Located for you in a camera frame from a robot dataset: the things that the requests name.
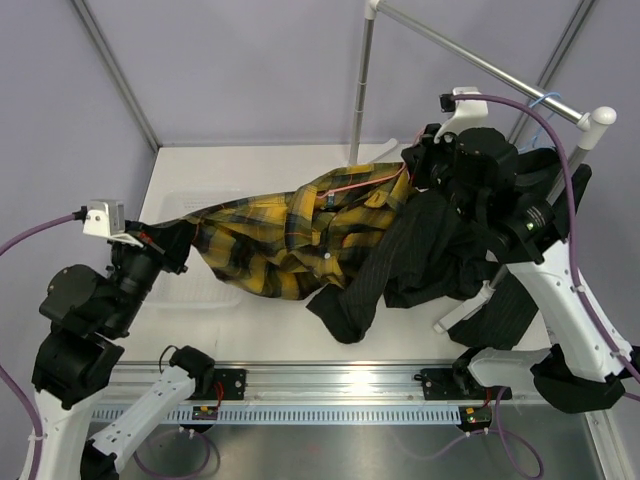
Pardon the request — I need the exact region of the white slotted cable duct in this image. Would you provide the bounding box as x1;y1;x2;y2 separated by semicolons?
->
89;403;464;424

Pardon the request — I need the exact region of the blue wire hanger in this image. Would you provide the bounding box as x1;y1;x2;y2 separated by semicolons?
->
517;91;561;154

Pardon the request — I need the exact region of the pink wire hanger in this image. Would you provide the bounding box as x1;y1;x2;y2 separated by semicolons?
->
309;124;443;206

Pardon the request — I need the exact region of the aluminium mounting rail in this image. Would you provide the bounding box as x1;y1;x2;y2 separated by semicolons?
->
99;363;551;404

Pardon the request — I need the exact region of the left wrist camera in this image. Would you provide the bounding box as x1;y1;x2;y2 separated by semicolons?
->
83;199;125;240

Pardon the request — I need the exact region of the metal clothes rack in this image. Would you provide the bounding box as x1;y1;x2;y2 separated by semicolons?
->
344;0;619;334

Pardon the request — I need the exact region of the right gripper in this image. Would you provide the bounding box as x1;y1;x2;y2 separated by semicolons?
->
407;122;480;224

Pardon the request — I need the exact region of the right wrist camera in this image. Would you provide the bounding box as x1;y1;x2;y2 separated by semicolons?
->
434;87;489;143

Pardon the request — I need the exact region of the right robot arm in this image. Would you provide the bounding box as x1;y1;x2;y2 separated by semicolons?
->
401;124;637;414

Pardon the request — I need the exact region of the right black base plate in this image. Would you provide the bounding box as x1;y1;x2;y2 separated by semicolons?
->
412;366;501;401

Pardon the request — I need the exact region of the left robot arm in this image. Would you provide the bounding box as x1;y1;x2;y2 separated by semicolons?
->
22;221;215;479

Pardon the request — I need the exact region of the yellow plaid shirt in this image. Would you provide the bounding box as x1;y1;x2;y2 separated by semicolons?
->
184;178;415;300

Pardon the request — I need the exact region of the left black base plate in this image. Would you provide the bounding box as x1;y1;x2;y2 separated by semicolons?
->
189;368;247;401

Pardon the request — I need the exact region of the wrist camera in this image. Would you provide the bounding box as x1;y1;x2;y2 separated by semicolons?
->
434;87;489;143
83;199;125;240

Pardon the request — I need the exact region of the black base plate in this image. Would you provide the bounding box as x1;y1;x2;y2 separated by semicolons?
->
412;366;501;401
189;368;247;401

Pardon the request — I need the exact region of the dark pinstripe shirt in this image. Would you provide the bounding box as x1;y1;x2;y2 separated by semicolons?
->
307;190;538;350

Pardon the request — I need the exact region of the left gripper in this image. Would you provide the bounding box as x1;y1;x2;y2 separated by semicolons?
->
104;214;197;334

